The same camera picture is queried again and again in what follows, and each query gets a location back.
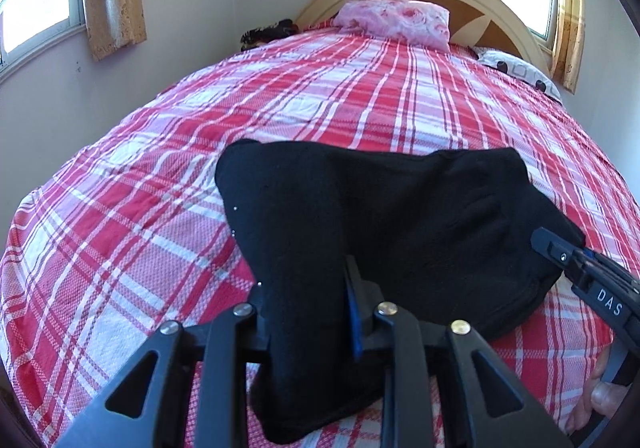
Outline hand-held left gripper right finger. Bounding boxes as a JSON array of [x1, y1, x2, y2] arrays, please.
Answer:
[[344, 255, 573, 448]]

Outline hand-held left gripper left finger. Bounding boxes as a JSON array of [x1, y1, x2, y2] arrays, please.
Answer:
[[54, 285, 273, 448]]

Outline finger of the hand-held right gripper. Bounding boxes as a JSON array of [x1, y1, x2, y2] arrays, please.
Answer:
[[531, 227, 587, 279], [582, 250, 640, 290]]

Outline black pants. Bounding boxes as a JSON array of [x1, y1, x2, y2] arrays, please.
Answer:
[[215, 138, 587, 446]]

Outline person's right hand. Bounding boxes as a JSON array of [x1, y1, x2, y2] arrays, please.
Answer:
[[565, 343, 633, 434]]

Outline red plaid bed sheet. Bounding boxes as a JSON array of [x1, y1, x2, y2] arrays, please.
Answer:
[[0, 25, 640, 448]]

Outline white spotted pillow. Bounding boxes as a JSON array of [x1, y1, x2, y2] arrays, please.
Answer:
[[472, 45, 563, 104]]

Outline pink floral pillow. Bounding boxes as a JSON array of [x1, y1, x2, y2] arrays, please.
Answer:
[[332, 0, 451, 51]]

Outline black bundle beside bed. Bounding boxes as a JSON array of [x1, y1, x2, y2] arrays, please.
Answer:
[[240, 19, 300, 52]]

